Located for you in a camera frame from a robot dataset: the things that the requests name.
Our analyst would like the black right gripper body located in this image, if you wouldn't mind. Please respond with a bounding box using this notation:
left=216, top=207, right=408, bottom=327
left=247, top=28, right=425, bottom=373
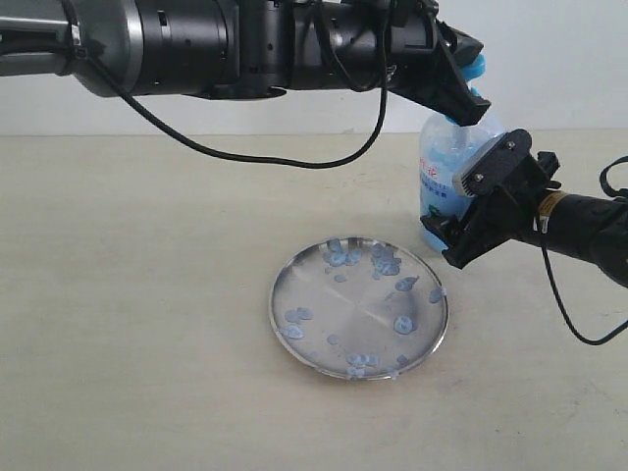
left=467, top=151, right=559, bottom=253

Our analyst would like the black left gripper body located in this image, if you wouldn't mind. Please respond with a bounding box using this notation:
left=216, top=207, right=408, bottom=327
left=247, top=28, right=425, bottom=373
left=288, top=1, right=439, bottom=92

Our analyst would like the blue pump soap bottle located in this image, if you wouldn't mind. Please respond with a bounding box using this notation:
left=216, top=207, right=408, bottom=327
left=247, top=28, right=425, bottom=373
left=416, top=54, right=506, bottom=257

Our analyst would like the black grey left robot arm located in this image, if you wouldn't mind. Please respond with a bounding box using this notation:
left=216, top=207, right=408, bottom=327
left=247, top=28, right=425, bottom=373
left=1, top=1, right=490, bottom=126

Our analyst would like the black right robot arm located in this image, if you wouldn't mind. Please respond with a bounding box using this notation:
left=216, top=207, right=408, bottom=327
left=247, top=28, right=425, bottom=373
left=421, top=129, right=627, bottom=286

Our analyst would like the round steel plate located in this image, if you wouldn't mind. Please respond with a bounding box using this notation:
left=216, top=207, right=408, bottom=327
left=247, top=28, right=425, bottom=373
left=268, top=236, right=449, bottom=381

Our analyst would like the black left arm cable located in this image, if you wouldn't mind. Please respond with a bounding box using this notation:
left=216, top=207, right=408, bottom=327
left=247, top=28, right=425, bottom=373
left=58, top=0, right=393, bottom=169

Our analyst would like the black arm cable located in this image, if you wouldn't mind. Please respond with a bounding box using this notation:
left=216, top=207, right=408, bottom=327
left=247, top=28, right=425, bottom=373
left=539, top=156, right=628, bottom=345
left=58, top=0, right=393, bottom=169

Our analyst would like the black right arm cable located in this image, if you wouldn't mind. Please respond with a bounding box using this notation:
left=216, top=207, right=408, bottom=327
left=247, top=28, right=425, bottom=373
left=539, top=156, right=628, bottom=345

